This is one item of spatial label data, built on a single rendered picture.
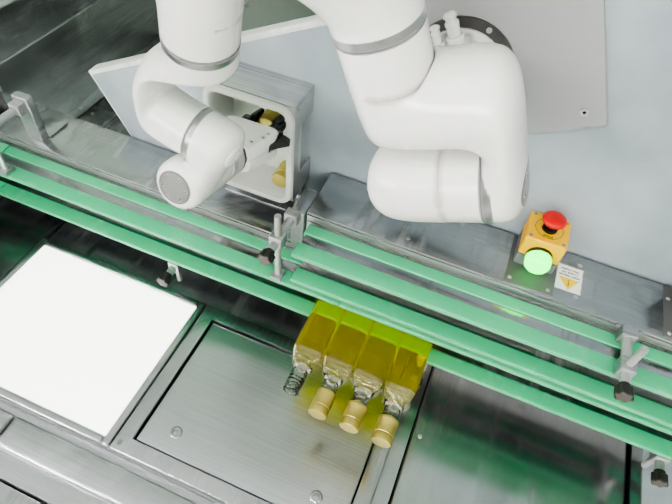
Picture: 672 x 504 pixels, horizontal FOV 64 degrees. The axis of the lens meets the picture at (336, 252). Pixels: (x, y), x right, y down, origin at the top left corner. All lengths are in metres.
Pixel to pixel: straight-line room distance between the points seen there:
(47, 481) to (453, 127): 0.92
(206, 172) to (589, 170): 0.59
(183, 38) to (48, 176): 0.78
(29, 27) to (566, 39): 1.24
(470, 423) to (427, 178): 0.70
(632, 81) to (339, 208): 0.50
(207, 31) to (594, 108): 0.55
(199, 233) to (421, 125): 0.70
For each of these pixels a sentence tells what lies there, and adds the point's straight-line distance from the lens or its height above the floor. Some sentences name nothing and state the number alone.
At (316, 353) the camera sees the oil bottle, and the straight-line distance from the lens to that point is 0.96.
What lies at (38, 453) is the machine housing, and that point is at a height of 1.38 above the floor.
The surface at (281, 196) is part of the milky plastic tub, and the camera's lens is 1.06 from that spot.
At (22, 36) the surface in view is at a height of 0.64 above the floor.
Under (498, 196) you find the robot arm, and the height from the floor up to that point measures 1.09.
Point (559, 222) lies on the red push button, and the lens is 0.96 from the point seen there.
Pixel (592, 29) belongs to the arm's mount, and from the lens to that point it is 0.82.
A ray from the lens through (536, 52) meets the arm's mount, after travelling 0.83.
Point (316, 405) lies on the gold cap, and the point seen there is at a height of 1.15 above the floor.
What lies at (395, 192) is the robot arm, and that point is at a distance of 0.59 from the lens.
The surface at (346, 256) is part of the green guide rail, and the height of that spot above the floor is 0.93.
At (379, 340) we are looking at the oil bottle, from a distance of 0.99.
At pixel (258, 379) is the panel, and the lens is 1.11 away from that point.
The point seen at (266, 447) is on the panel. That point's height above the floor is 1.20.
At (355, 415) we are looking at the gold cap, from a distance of 0.93.
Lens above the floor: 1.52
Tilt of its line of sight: 38 degrees down
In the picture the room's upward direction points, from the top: 152 degrees counter-clockwise
